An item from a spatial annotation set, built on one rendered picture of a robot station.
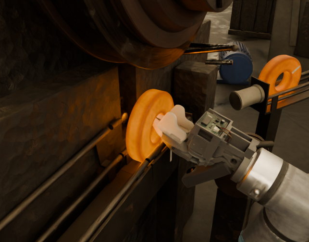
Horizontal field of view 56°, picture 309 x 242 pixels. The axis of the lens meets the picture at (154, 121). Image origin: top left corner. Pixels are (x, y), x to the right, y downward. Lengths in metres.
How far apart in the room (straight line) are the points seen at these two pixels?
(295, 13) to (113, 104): 2.76
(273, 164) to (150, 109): 0.24
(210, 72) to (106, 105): 0.30
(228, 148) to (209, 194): 1.01
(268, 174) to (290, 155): 1.42
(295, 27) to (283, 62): 2.25
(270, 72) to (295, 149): 1.13
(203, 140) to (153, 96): 0.13
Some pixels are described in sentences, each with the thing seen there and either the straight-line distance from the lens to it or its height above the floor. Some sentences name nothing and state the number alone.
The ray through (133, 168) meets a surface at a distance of 0.61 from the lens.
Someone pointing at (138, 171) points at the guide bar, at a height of 0.71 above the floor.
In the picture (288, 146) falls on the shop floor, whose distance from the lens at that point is 2.02.
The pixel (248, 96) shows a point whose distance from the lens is 0.91.
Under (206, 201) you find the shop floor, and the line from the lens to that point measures 1.49.
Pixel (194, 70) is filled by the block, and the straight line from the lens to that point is 0.74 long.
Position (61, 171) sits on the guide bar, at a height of 0.75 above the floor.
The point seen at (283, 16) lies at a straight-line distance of 3.27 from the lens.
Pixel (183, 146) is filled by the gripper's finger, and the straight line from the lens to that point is 0.55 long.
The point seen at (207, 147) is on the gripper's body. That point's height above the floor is 0.75.
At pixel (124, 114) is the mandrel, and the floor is 0.75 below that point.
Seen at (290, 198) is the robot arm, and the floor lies 0.70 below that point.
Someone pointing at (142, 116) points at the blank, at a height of 0.79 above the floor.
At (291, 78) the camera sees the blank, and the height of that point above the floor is 0.71.
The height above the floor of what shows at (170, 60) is 0.89.
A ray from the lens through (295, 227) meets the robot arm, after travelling 0.57.
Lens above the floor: 1.05
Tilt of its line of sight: 30 degrees down
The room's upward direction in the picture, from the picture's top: straight up
